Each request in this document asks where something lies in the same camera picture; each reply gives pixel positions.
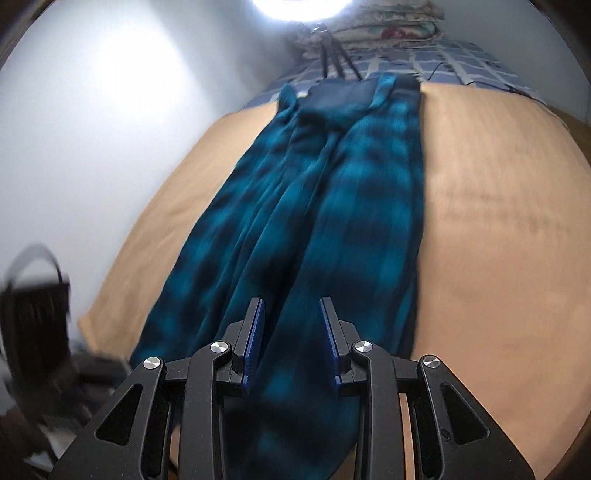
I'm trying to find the teal plaid fleece jacket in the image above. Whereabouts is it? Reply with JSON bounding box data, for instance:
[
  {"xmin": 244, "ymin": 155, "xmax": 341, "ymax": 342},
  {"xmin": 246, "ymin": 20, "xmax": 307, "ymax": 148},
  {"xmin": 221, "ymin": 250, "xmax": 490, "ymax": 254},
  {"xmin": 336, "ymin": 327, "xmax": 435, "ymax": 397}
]
[{"xmin": 131, "ymin": 73, "xmax": 425, "ymax": 479}]

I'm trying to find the blue checked bed sheet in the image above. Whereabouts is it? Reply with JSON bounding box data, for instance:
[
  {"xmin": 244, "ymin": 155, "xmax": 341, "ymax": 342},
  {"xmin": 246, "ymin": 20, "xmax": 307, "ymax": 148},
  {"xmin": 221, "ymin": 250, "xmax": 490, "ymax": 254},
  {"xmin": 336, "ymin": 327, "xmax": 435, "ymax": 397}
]
[{"xmin": 245, "ymin": 40, "xmax": 545, "ymax": 108}]

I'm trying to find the black light tripod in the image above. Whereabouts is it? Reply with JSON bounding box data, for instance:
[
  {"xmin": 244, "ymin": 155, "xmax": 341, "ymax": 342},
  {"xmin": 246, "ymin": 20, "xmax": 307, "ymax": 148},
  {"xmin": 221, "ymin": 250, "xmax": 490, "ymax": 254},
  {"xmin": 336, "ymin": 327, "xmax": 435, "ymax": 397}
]
[{"xmin": 312, "ymin": 24, "xmax": 363, "ymax": 81}]

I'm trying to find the folded floral quilt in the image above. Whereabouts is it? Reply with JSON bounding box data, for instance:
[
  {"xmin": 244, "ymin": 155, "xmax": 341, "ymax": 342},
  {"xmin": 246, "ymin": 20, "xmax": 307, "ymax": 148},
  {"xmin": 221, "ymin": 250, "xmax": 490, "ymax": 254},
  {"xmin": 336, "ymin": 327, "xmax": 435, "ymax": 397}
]
[{"xmin": 288, "ymin": 1, "xmax": 445, "ymax": 58}]

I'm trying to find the black cable on bed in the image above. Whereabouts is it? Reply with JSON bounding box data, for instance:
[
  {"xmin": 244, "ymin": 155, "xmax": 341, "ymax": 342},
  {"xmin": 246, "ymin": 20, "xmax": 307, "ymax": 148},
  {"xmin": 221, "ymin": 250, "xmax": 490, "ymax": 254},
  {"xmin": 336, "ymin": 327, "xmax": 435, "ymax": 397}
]
[{"xmin": 414, "ymin": 59, "xmax": 541, "ymax": 98}]

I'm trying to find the white ring light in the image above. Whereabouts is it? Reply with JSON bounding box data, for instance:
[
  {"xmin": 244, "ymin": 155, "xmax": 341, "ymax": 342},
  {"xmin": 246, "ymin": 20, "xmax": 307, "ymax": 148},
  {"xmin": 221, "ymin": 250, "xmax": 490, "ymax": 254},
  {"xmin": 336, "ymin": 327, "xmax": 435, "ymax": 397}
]
[{"xmin": 252, "ymin": 0, "xmax": 353, "ymax": 23}]

